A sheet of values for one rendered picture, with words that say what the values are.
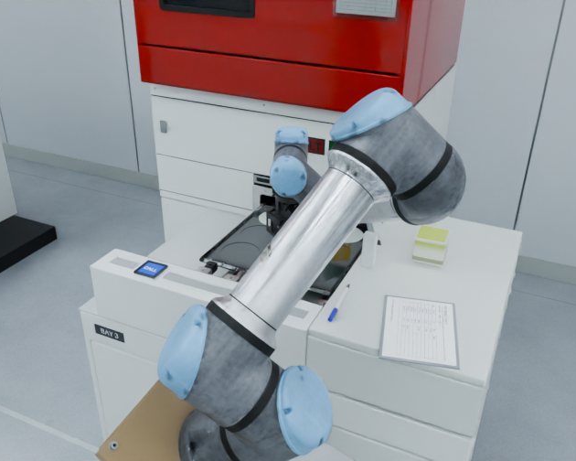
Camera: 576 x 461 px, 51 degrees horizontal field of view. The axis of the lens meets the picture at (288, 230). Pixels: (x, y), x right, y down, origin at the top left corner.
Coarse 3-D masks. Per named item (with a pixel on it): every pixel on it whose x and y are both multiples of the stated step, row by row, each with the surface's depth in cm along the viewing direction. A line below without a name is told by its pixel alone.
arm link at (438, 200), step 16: (448, 176) 88; (464, 176) 91; (432, 192) 89; (448, 192) 89; (384, 208) 105; (400, 208) 98; (416, 208) 92; (432, 208) 91; (448, 208) 92; (416, 224) 100
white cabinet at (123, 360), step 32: (96, 320) 148; (96, 352) 153; (128, 352) 148; (160, 352) 143; (96, 384) 160; (128, 384) 154; (352, 416) 125; (384, 416) 121; (480, 416) 155; (352, 448) 129; (384, 448) 125; (416, 448) 121; (448, 448) 118
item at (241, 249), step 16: (272, 208) 182; (256, 224) 172; (240, 240) 164; (256, 240) 164; (208, 256) 156; (224, 256) 157; (240, 256) 157; (256, 256) 157; (336, 256) 157; (352, 256) 157; (336, 272) 151
